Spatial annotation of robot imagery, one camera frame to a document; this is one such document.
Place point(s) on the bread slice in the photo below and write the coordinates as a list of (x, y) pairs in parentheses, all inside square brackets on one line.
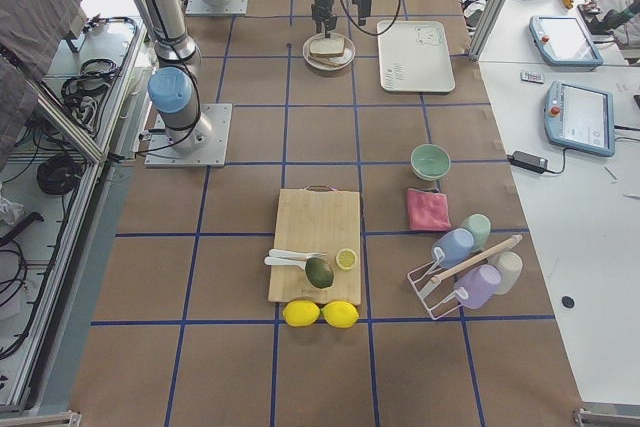
[(322, 47), (329, 61)]

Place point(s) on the cream round plate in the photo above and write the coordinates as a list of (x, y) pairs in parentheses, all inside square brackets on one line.
[(348, 56)]

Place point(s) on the bread slice on plate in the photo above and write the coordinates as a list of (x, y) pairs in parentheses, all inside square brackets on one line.
[(329, 61)]

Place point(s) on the cream bear serving tray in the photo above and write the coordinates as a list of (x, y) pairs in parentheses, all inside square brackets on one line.
[(414, 57)]

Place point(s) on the green bowl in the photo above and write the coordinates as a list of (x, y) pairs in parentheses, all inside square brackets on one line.
[(430, 162)]

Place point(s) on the wooden cutting board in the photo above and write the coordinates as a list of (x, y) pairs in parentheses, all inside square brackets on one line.
[(317, 221)]

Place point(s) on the pink cloth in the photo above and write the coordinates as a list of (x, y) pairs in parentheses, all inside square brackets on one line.
[(427, 211)]

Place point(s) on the upper teach pendant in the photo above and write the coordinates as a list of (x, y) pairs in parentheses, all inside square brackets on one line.
[(564, 42)]

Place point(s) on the teach pendant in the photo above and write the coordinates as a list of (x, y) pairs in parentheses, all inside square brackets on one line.
[(564, 42), (580, 118)]

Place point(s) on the black power adapter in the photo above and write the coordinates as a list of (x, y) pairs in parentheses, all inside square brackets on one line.
[(528, 161)]

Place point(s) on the white plastic fork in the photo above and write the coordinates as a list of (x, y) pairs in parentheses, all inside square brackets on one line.
[(294, 255)]

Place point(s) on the half lemon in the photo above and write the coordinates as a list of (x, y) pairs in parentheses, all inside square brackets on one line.
[(346, 259)]

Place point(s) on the white plastic knife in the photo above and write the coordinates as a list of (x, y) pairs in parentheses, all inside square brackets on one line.
[(275, 261)]

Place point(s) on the pale green cup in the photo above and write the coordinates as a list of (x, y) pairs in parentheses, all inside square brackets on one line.
[(479, 225)]

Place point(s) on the lower teach pendant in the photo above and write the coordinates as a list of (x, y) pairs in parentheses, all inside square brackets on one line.
[(580, 118)]

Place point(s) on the avocado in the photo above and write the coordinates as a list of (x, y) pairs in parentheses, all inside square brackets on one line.
[(319, 272)]

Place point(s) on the blue cup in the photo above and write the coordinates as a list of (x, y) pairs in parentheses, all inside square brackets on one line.
[(452, 248)]

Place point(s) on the right yellow lemon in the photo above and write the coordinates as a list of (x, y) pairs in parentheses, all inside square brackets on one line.
[(340, 314)]

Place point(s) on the yellow lemon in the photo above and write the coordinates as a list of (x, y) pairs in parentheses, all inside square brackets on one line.
[(340, 314), (301, 313)]

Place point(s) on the left yellow lemon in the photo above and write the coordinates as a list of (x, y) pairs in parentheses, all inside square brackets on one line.
[(301, 313)]

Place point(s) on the white cup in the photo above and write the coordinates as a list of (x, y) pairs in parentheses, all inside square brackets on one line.
[(509, 264)]

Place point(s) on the purple cup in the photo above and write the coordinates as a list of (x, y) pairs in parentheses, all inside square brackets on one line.
[(476, 287)]

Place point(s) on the white wire cup rack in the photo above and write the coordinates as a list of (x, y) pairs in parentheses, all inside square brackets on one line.
[(434, 287)]

